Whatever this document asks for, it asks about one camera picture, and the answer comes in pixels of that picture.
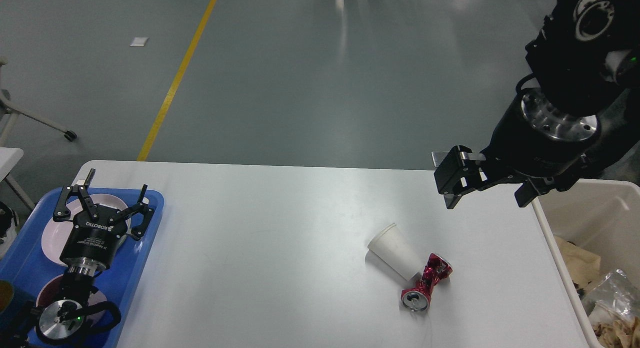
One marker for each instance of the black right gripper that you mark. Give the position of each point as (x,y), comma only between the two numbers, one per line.
(534,142)

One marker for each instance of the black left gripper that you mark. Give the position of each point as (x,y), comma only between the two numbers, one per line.
(95,240)

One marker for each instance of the pink plate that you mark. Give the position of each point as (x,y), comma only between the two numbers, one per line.
(55,234)

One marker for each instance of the pink mug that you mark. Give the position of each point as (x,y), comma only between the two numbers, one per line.
(47,296)

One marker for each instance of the dark green mug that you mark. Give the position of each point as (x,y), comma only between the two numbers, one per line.
(12,300)

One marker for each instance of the crushed red can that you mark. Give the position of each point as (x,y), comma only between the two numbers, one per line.
(419,298)

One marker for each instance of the foil small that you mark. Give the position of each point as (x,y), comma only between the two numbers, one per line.
(617,293)

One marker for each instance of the brown paper ball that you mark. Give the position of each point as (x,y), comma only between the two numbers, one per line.
(619,333)

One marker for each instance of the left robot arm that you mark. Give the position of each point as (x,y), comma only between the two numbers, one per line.
(70,277)

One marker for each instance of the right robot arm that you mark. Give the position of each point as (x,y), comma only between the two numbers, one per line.
(585,59)

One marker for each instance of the green plate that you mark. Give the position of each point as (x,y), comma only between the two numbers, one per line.
(123,223)

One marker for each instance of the floor outlet plate left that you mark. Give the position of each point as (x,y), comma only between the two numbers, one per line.
(439,158)

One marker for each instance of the blue plastic tray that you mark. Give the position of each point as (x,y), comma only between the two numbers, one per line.
(27,268)

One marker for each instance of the white side table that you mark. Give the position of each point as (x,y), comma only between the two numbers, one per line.
(9,157)

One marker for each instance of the beige plastic bin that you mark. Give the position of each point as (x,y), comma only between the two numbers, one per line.
(604,218)

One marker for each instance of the brown paper bag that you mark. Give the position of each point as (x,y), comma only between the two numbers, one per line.
(584,267)

